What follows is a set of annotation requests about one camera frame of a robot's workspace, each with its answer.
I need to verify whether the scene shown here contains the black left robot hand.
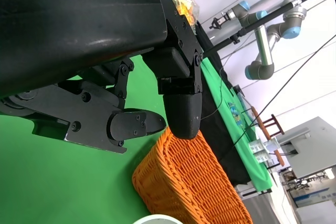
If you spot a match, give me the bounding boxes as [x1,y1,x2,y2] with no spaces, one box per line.
[0,0,204,154]

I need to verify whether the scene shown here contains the grey round bowl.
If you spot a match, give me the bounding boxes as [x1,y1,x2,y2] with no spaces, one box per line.
[133,214,182,224]

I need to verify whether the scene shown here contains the clear plastic bag of bread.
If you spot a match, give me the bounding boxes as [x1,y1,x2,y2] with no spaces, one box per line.
[165,0,201,34]

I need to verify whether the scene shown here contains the orange wicker basket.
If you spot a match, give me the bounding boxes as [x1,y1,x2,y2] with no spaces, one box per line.
[132,126,254,224]

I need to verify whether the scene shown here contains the black cloth backdrop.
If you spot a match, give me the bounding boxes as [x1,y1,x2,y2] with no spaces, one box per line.
[194,20,253,186]

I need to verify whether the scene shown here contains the long black rod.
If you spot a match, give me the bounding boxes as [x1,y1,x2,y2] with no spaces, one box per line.
[203,0,336,57]

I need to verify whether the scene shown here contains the brown wooden chair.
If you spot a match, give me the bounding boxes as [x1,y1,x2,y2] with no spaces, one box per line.
[250,105,286,167]

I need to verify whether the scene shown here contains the clear plastic box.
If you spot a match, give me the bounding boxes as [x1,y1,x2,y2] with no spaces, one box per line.
[248,138,280,166]

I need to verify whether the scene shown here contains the grey panel table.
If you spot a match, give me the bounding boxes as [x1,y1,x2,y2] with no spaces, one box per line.
[278,115,336,180]

